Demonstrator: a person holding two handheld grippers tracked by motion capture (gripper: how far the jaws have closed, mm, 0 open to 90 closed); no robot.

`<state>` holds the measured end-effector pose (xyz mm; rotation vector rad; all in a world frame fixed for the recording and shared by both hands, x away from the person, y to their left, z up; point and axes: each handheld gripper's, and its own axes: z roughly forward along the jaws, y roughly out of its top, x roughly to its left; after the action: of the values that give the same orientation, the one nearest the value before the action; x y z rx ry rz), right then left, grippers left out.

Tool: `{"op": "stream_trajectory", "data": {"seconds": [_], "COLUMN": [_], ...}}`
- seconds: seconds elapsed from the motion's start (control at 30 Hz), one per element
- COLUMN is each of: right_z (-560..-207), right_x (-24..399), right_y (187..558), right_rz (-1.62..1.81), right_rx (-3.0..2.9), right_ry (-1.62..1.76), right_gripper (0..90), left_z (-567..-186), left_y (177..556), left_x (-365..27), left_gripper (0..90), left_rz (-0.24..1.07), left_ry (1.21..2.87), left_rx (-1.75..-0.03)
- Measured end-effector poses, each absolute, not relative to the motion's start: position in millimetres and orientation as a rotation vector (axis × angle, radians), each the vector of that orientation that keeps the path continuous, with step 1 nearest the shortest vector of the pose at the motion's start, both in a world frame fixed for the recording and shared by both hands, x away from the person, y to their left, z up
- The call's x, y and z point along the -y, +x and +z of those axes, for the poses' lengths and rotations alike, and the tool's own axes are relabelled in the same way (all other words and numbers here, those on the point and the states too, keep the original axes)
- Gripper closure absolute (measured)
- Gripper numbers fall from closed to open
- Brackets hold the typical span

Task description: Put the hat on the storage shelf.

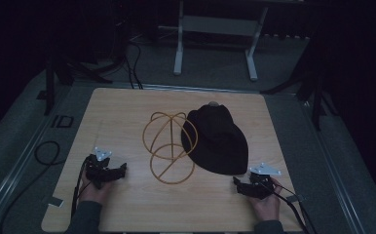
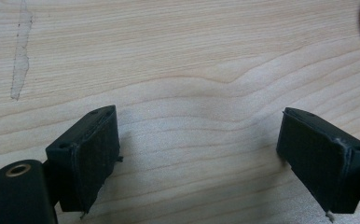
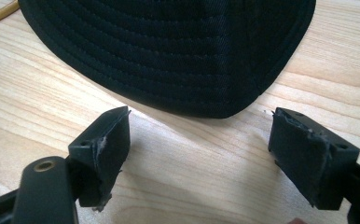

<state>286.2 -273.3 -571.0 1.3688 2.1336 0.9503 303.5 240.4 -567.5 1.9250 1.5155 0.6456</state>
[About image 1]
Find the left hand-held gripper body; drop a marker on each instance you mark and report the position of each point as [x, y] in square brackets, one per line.
[99, 169]

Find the grey tape piece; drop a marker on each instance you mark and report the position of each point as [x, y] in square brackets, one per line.
[295, 198]
[56, 202]

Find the person's left hand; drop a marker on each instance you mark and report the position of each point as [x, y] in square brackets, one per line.
[93, 193]

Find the black hat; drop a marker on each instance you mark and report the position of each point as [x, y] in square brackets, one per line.
[218, 143]

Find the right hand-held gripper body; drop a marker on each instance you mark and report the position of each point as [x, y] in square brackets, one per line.
[260, 183]

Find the black tripod stand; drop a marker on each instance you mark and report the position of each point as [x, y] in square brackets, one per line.
[316, 97]
[50, 84]

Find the white metal table frame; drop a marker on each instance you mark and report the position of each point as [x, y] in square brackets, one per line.
[218, 26]

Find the person's right hand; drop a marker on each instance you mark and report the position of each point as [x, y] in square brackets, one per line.
[269, 204]

